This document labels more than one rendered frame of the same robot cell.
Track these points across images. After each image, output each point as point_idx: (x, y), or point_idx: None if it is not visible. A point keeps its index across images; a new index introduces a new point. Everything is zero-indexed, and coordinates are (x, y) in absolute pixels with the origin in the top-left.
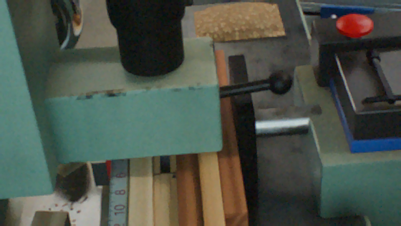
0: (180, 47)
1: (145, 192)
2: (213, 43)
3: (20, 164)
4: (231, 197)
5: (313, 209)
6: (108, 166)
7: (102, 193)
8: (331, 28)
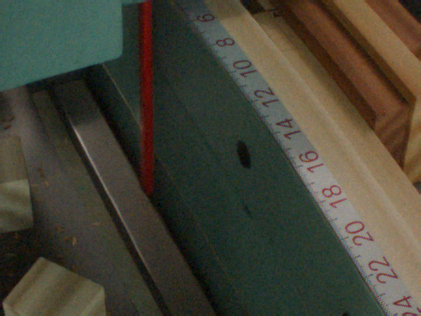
0: None
1: (258, 39)
2: None
3: (75, 4)
4: (400, 27)
5: None
6: (147, 18)
7: (37, 105)
8: None
